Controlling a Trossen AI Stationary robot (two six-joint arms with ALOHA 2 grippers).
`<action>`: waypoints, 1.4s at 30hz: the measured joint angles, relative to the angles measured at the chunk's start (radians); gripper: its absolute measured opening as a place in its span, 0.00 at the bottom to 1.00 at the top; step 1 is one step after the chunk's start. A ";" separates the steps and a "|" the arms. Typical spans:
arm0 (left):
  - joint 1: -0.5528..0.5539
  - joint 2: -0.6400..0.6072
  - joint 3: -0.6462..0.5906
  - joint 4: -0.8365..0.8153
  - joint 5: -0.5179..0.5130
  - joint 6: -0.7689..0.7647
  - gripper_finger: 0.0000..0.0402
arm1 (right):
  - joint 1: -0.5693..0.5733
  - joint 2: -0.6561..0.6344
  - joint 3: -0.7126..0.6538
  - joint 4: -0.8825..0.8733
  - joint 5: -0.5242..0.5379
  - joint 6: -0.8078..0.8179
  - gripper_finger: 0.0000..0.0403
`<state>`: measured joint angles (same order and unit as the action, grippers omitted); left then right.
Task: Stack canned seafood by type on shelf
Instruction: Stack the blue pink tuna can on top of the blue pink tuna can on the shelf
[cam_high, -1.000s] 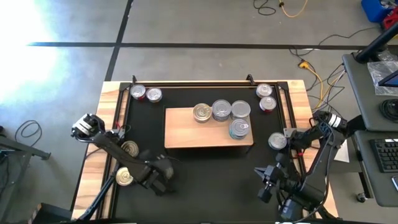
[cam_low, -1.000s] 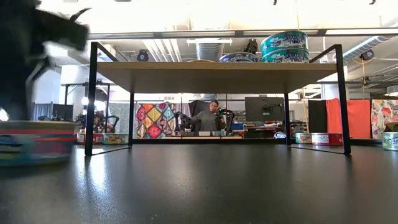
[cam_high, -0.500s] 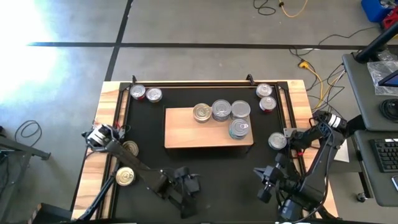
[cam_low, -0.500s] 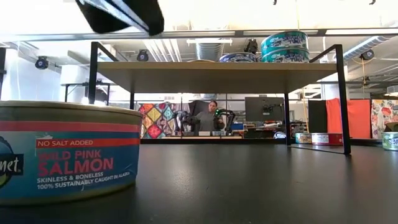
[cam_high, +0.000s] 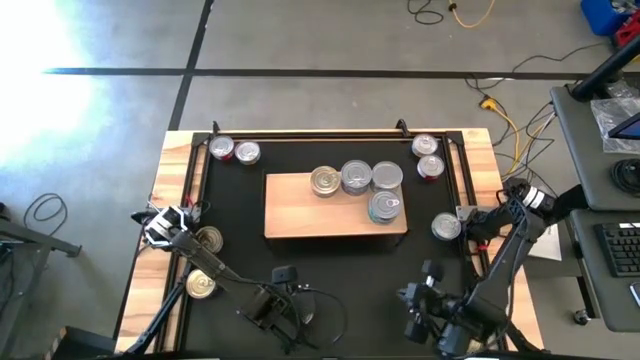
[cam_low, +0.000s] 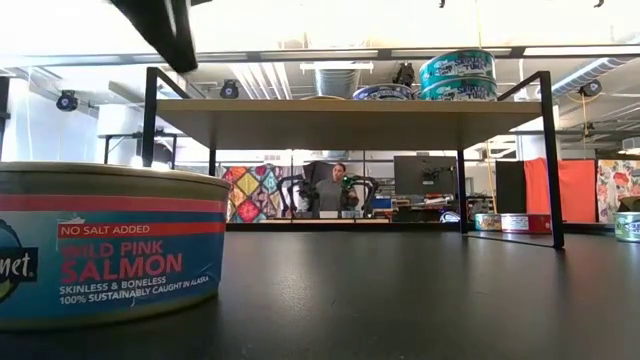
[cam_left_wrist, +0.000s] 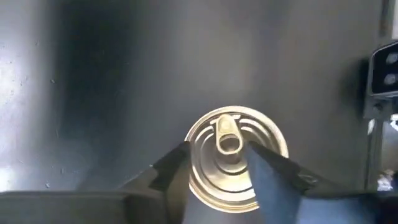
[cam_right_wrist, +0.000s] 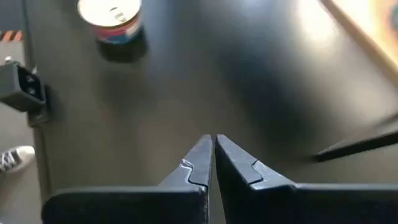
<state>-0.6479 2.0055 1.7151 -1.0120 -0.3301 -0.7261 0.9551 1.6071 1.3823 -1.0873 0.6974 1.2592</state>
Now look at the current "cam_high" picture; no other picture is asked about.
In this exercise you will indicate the black keyboard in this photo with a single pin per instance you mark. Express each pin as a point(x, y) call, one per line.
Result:
point(620, 250)

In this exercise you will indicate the green white label can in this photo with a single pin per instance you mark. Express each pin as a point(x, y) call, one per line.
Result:
point(446, 226)
point(387, 175)

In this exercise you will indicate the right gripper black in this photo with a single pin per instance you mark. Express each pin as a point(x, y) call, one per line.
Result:
point(442, 315)

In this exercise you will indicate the gold lid seafood can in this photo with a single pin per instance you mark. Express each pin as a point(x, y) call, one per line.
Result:
point(212, 239)
point(199, 285)

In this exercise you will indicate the black table mat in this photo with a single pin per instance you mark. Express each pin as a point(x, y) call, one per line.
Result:
point(350, 270)

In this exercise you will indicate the yellow blue label can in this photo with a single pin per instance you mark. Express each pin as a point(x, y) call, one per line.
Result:
point(425, 145)
point(248, 152)

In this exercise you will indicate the red container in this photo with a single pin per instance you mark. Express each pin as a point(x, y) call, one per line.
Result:
point(627, 35)

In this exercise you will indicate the clear plastic bag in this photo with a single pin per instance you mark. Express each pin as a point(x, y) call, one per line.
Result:
point(610, 120)

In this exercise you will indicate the desk caster wheel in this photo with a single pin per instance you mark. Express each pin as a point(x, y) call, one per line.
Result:
point(581, 316)

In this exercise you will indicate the blue bin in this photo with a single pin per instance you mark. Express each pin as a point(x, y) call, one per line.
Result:
point(602, 15)

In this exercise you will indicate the plain silver lid can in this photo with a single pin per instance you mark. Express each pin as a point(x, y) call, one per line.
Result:
point(356, 175)

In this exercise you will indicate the grey desk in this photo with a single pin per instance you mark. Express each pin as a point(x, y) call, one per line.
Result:
point(590, 280)
point(600, 150)

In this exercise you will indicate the blue screen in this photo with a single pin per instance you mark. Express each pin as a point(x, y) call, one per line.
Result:
point(627, 128)

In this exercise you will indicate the wooden cutting board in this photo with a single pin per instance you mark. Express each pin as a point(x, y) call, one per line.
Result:
point(300, 215)

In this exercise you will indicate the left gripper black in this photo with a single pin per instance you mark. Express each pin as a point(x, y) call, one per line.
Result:
point(272, 310)

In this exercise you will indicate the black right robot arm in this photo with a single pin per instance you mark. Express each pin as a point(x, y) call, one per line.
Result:
point(500, 270)

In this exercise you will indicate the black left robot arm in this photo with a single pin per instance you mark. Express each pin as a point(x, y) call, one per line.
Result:
point(210, 260)

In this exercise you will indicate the red label seafood can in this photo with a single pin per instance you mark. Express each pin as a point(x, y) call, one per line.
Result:
point(221, 147)
point(430, 167)

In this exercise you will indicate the white paper sheet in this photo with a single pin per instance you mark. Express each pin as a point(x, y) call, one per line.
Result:
point(550, 247)

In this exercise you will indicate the pale gold lid can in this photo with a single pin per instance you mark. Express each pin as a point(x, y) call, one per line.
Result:
point(325, 181)

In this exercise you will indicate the black monitor pole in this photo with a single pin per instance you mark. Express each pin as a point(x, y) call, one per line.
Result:
point(605, 70)

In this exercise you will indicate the black desk beam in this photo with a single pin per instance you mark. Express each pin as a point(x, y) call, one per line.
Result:
point(572, 197)

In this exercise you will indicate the black box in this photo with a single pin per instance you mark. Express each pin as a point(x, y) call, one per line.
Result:
point(82, 345)

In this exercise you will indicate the black frame clamp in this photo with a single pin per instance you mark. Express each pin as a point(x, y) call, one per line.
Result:
point(216, 128)
point(402, 126)

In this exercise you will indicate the grey metal stand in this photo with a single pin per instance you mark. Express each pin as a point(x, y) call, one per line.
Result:
point(50, 245)

